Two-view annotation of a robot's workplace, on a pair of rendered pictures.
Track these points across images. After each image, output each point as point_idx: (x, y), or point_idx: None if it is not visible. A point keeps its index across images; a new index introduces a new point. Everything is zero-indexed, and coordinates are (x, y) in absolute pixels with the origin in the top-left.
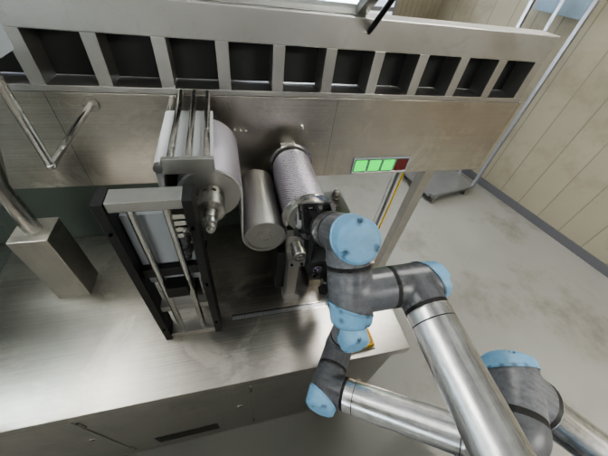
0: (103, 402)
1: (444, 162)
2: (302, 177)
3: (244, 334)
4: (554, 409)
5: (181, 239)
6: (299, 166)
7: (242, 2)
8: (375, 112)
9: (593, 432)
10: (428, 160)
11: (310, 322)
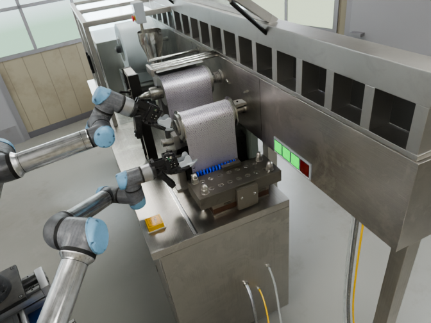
0: (118, 154)
1: (346, 200)
2: (195, 108)
3: None
4: (64, 242)
5: None
6: (206, 106)
7: (229, 11)
8: (279, 99)
9: (55, 289)
10: (328, 183)
11: (163, 200)
